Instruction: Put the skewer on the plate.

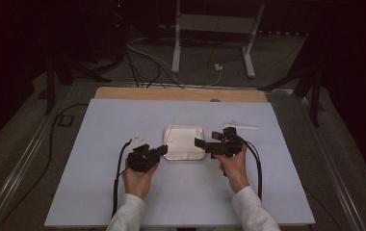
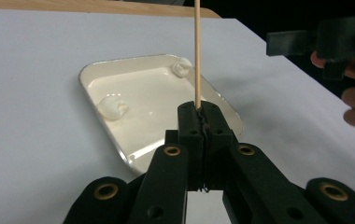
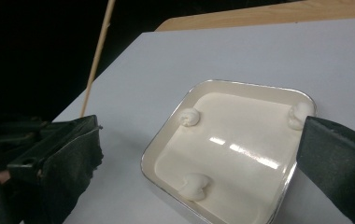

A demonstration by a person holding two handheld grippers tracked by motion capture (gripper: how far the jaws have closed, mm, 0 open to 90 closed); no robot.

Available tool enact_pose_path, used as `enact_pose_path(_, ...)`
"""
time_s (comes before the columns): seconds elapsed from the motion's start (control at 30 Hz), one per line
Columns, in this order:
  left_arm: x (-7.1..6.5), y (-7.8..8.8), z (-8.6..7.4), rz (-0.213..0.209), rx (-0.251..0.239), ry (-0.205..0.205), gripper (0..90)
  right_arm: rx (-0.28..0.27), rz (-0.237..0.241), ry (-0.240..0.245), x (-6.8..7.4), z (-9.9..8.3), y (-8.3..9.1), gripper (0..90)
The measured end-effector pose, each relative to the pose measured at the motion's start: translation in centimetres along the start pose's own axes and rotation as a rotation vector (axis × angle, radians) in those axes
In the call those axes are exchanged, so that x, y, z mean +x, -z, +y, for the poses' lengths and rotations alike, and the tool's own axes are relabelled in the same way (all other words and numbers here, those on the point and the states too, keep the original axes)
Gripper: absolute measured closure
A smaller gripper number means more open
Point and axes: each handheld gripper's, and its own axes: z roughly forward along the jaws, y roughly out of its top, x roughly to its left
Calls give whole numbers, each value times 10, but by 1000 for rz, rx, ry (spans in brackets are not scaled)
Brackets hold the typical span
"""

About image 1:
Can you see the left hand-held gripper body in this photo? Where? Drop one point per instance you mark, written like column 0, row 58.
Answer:
column 142, row 159

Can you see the black square floor plate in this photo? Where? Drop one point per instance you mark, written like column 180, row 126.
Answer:
column 65, row 120

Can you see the metal floor rail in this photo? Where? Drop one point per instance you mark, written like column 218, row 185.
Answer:
column 23, row 160
column 335, row 166

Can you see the person's right hand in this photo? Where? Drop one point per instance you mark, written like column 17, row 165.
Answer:
column 234, row 171

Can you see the pale blue table mat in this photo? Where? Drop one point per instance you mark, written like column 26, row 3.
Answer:
column 107, row 128

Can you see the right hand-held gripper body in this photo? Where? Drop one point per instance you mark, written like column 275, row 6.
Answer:
column 227, row 144

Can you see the black metal stand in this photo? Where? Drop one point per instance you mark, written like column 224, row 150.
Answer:
column 50, row 80
column 314, row 93

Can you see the person's left hand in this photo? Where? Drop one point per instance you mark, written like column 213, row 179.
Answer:
column 139, row 183

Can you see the white metal stand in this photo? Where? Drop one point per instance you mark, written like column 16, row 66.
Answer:
column 216, row 23

